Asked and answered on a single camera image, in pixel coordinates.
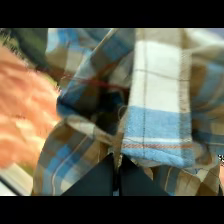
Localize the blue brown checked shirt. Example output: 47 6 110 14
31 27 224 197

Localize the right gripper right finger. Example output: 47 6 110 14
118 154 170 197

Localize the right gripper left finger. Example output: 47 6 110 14
61 152 116 197

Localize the dark green garment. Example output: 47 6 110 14
9 27 50 69

